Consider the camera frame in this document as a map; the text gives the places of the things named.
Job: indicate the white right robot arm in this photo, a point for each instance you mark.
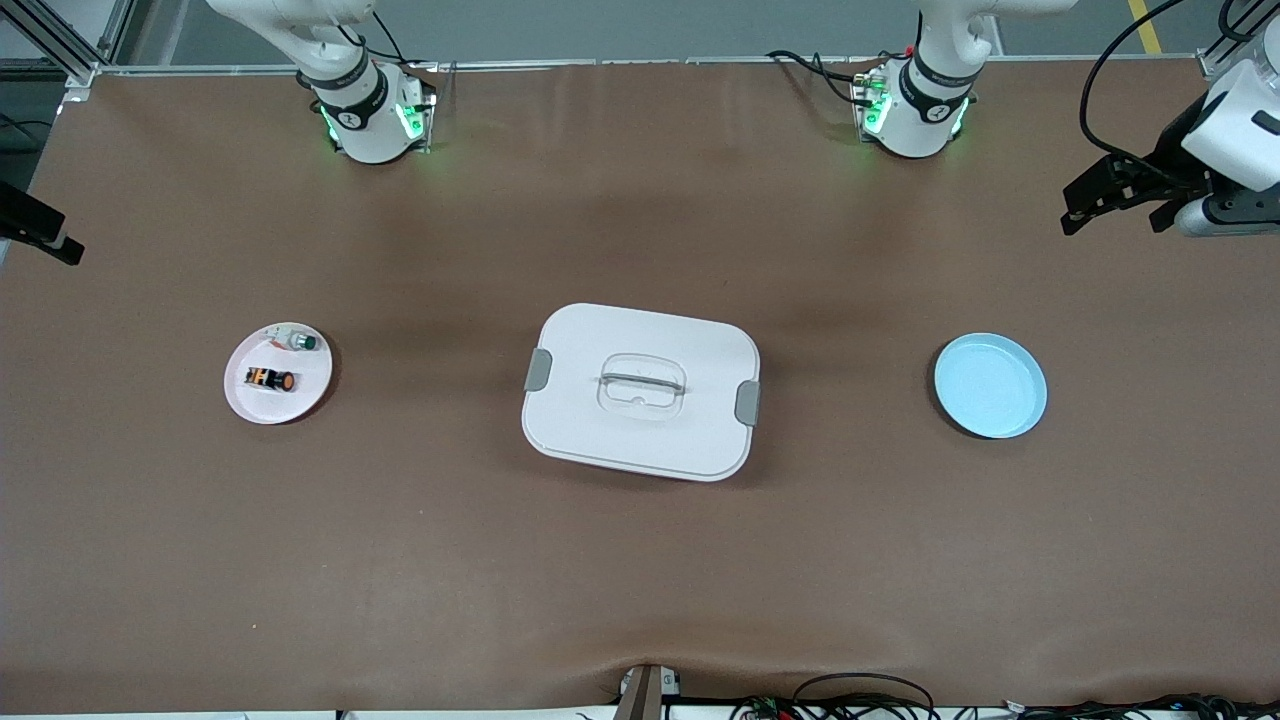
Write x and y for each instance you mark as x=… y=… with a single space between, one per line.
x=365 y=120

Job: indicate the green push-button switch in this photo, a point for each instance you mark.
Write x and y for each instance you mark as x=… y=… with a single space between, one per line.
x=298 y=340

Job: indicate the light blue round plate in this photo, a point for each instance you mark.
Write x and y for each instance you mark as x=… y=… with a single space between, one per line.
x=990 y=385

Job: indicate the pink round plate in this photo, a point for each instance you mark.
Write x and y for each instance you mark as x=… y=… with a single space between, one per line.
x=275 y=405

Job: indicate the aluminium table edge rail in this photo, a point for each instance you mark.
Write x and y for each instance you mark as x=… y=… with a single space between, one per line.
x=520 y=66

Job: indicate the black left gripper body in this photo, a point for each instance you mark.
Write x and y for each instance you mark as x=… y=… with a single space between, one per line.
x=1168 y=157

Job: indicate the white lidded storage box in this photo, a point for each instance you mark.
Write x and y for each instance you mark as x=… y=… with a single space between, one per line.
x=600 y=440

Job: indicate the aluminium frame post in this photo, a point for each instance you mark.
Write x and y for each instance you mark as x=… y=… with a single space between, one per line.
x=80 y=72
x=1212 y=62

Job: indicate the brown camera mount post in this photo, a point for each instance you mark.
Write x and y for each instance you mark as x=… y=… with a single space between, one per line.
x=645 y=695

